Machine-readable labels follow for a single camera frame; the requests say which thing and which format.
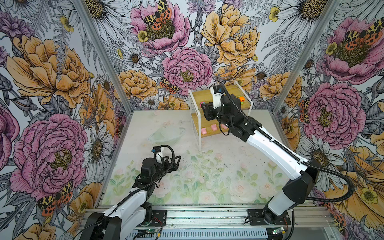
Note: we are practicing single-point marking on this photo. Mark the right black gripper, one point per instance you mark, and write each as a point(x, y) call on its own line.
point(208, 112)

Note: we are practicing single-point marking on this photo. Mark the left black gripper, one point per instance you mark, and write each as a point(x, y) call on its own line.
point(167, 164)

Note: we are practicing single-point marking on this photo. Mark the green orange mixer truck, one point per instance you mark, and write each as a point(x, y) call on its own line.
point(242, 100)

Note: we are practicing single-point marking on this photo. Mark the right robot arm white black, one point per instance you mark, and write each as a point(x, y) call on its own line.
point(301, 177)

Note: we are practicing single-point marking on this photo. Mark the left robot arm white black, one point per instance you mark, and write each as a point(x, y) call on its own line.
point(119, 221)

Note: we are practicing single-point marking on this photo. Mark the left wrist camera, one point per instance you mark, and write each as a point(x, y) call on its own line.
point(158, 152)

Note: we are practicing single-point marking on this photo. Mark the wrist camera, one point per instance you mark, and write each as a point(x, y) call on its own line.
point(158, 152)
point(217, 93)

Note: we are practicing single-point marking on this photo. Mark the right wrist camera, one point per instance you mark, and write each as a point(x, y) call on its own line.
point(217, 93)

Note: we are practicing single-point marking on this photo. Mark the wooden two-tier shelf white frame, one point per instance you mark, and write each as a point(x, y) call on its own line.
point(197, 116)

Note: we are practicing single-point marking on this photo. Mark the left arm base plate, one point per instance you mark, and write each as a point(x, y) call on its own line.
point(155, 218)

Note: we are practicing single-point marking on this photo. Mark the aluminium front rail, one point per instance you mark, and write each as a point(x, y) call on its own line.
point(233, 216)

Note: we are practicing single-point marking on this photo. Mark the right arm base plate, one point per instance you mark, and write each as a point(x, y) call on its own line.
point(261, 217)

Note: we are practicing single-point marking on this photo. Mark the right aluminium corner post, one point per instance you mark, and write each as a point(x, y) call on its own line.
point(320, 26)

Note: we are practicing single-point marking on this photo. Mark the aluminium corner post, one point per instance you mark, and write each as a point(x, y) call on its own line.
point(320, 26)
point(88, 22)

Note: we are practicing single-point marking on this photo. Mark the left aluminium corner post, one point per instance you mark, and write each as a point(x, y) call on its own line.
point(88, 22)

